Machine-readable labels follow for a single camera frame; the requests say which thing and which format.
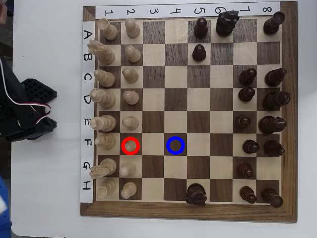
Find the light wooden pawn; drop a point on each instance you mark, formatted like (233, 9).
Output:
(132, 28)
(128, 190)
(130, 122)
(130, 75)
(130, 97)
(130, 146)
(133, 53)
(127, 168)

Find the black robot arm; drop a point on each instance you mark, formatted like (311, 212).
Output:
(15, 119)

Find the light wooden rook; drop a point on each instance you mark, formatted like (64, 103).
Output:
(106, 188)
(109, 31)

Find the light wooden knight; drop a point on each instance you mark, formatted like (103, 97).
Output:
(105, 53)
(106, 166)

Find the light wooden bishop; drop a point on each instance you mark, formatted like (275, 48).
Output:
(106, 78)
(106, 141)

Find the white paper strip with letters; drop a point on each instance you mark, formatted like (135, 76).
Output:
(86, 111)

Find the light wooden king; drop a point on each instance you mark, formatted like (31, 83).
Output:
(104, 122)

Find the light wooden queen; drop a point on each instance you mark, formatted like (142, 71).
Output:
(104, 98)

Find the dark wooden knight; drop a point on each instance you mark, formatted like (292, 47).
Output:
(226, 24)
(196, 194)

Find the wooden chessboard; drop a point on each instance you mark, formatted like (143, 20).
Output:
(175, 99)

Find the dark wooden pawn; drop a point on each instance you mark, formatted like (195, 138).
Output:
(241, 122)
(245, 170)
(250, 146)
(199, 53)
(247, 77)
(247, 194)
(246, 94)
(200, 28)

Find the white paper strip with numbers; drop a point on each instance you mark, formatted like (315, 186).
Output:
(161, 7)

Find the dark wooden rook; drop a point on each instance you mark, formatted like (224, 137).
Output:
(272, 24)
(271, 197)

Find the dark wooden bishop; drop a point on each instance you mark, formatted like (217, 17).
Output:
(273, 148)
(275, 78)

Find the dark wooden king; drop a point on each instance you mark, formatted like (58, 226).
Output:
(271, 124)

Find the dark wooden queen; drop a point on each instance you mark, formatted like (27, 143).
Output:
(275, 101)

